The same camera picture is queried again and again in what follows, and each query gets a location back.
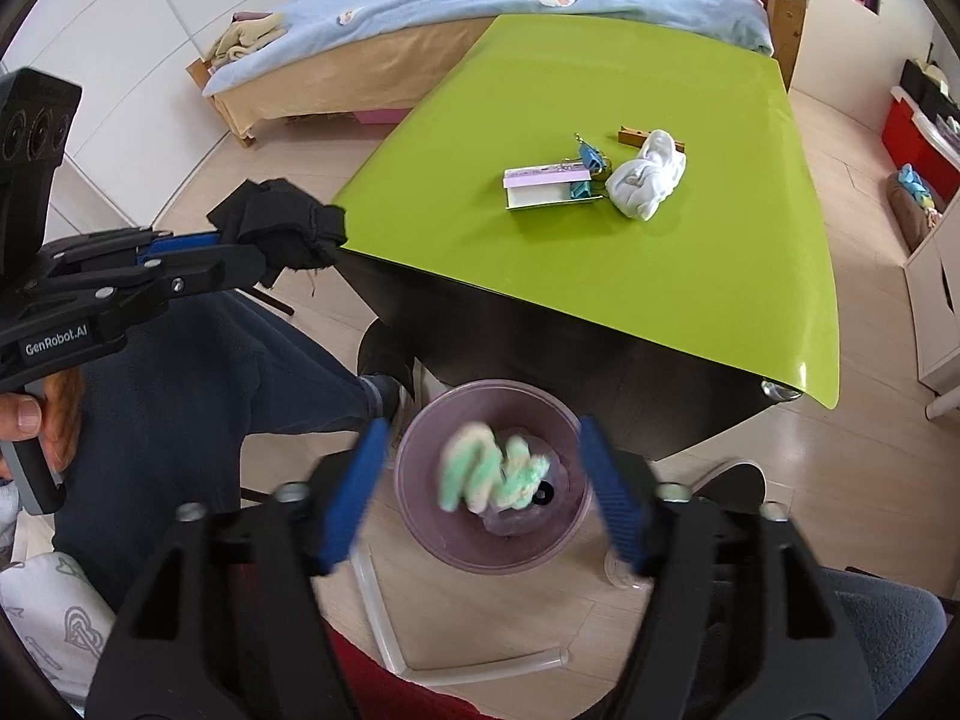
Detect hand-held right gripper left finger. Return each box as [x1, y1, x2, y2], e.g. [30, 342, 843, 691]
[85, 418, 391, 720]

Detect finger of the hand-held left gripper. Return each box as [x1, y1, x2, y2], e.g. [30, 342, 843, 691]
[41, 225, 233, 275]
[22, 244, 269, 342]

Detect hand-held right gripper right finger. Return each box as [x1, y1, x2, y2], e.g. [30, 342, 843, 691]
[577, 416, 878, 720]

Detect black sock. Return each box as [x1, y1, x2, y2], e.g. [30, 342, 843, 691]
[208, 178, 350, 290]

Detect pink plastic waste bin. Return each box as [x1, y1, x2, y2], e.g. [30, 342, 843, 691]
[395, 381, 593, 575]

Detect green and white fuzzy sock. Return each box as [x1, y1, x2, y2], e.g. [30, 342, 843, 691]
[439, 424, 552, 515]

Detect purple and white box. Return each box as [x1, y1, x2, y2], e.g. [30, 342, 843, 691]
[502, 163, 605, 215]

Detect blue binder clip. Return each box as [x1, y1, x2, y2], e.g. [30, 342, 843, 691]
[572, 133, 614, 179]

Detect person's left hand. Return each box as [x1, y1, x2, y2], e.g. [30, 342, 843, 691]
[0, 373, 87, 477]

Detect person's right shoe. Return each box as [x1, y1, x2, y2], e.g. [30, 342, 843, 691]
[694, 460, 767, 502]

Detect person's shoe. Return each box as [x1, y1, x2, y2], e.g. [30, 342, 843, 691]
[694, 460, 767, 502]
[357, 319, 418, 425]

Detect white plastic tube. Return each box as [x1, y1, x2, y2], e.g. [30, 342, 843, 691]
[355, 544, 565, 685]

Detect person's left leg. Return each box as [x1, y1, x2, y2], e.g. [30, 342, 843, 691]
[52, 289, 406, 608]

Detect person's leg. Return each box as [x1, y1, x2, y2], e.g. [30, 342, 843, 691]
[817, 566, 950, 720]
[52, 289, 406, 608]

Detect person's left shoe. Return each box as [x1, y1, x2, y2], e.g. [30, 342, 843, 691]
[357, 319, 418, 425]

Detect red cloth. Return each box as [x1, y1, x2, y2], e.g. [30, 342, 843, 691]
[330, 630, 496, 720]

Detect folded yellow blanket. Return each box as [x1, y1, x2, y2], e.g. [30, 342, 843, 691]
[208, 13, 290, 67]

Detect wooden bed with beige skirt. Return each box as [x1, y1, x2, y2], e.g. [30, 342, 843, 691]
[186, 0, 807, 147]

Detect black table with green top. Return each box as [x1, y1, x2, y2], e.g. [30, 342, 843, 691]
[332, 13, 841, 466]

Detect person's right leg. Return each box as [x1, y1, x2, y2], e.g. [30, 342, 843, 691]
[817, 566, 950, 720]

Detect white heart print cloth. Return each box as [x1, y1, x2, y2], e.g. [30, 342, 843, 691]
[0, 551, 113, 717]

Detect white drawer cabinet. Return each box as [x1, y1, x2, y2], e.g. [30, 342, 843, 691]
[904, 187, 960, 421]

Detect brown floor cushion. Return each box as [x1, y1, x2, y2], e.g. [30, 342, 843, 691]
[887, 169, 946, 256]

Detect light blue soft toy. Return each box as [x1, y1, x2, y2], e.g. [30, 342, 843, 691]
[896, 163, 938, 211]

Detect red storage box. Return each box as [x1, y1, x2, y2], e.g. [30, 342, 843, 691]
[880, 86, 953, 181]

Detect black bags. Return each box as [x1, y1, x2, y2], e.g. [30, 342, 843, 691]
[898, 58, 960, 121]

